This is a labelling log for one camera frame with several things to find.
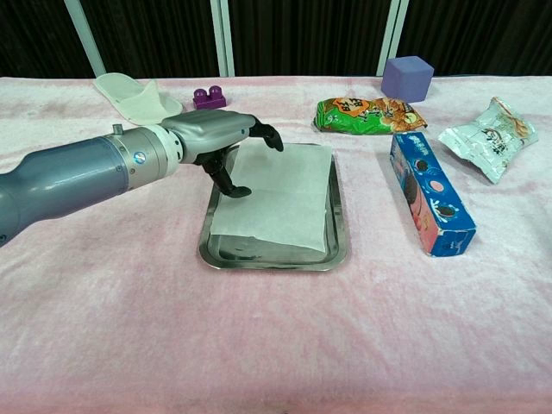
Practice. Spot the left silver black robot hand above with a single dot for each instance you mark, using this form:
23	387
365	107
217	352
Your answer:
207	129

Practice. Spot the white paper sheet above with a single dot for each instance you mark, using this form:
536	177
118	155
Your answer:
280	194

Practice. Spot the silver metal tray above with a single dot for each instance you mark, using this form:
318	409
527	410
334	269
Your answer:
276	258

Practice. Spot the purple toy brick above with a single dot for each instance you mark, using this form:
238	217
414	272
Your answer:
209	101

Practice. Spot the white slipper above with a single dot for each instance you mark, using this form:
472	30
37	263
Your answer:
138	101

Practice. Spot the green orange snack bag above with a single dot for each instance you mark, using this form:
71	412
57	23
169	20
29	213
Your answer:
366	116

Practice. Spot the purple foam cube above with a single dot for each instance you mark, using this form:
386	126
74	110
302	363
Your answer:
405	79

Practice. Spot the pink fleece table cloth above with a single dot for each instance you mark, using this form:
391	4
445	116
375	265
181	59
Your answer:
129	323

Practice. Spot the blue cookie box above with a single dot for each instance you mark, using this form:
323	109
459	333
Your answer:
431	194

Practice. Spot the white snack bag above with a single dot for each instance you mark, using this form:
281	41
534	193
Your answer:
487	138

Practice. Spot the white frame post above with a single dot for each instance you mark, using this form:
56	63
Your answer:
392	39
86	39
223	39

